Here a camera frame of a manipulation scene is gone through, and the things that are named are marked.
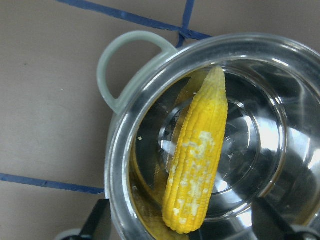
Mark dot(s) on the pale green steel pot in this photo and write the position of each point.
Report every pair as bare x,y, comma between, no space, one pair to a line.
271,146

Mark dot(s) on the yellow corn cob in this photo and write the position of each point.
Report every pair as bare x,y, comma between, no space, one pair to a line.
197,155

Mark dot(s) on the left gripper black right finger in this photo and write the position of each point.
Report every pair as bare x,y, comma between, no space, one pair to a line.
267,224

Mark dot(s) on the brown paper table mat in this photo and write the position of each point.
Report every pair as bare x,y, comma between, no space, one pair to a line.
53,120

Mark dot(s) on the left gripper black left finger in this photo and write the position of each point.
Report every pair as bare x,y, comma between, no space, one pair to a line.
98,224

